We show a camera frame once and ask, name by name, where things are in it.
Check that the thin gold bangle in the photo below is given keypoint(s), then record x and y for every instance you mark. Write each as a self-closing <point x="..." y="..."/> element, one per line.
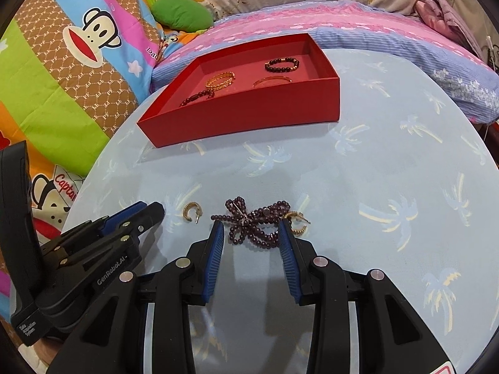
<point x="269" y="79"/>

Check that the purple bead strand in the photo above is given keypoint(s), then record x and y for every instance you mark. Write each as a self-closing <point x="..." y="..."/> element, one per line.
<point x="269" y="212"/>

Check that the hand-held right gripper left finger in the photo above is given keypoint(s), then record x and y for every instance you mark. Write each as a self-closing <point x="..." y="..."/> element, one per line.
<point x="212" y="265"/>

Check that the colourful cartoon monkey blanket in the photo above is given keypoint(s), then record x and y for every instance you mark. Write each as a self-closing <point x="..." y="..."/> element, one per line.
<point x="58" y="85"/>

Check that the red cardboard box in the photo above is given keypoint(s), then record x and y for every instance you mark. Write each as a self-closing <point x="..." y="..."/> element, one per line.
<point x="241" y="105"/>

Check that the purple quilted cloth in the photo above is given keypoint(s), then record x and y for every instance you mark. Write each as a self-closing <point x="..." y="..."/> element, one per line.
<point x="440" y="7"/>

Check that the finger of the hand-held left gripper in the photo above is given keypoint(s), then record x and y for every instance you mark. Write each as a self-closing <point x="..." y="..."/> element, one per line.
<point x="123" y="213"/>
<point x="144" y="222"/>

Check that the pink and blue pillow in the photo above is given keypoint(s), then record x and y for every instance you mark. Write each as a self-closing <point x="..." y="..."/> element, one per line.
<point x="273" y="19"/>

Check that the green cushion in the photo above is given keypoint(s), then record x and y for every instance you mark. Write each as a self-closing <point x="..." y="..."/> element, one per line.
<point x="181" y="13"/>

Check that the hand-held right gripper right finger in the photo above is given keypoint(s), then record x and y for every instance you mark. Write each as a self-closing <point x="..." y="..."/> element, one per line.
<point x="290" y="265"/>

